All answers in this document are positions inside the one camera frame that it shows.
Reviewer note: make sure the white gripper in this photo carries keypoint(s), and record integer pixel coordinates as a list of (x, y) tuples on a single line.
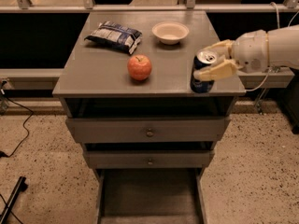
[(250, 50)]

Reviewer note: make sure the blue pepsi can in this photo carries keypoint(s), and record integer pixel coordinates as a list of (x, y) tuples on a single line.
[(202, 86)]

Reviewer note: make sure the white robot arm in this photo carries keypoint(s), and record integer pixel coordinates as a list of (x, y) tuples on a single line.
[(283, 48)]

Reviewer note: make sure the grey wooden drawer cabinet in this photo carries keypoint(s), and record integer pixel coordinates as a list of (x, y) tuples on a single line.
[(95, 83)]

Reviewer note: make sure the grey top drawer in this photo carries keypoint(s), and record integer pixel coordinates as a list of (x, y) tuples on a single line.
[(143, 130)]

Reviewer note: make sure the grey drawer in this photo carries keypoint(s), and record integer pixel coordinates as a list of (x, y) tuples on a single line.
[(143, 130), (150, 196), (147, 159)]

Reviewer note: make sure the grey middle drawer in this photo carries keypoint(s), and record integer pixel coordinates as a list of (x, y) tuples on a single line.
[(147, 159)]

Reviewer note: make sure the grey bottom drawer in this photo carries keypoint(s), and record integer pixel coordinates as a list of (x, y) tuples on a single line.
[(150, 196)]

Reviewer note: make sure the metal stand right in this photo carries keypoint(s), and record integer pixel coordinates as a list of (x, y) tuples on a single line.
[(264, 91)]

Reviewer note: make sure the white paper bowl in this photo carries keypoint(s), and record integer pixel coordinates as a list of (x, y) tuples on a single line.
[(170, 32)]

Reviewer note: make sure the red apple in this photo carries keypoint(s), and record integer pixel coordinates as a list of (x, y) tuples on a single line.
[(139, 67)]

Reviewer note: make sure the blue white chip bag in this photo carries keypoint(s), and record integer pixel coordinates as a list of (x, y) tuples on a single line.
[(112, 35)]

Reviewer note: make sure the black floor bar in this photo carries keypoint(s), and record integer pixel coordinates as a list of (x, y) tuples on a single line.
[(20, 186)]

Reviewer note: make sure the metal railing frame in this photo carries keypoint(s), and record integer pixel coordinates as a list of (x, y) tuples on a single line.
[(53, 6)]

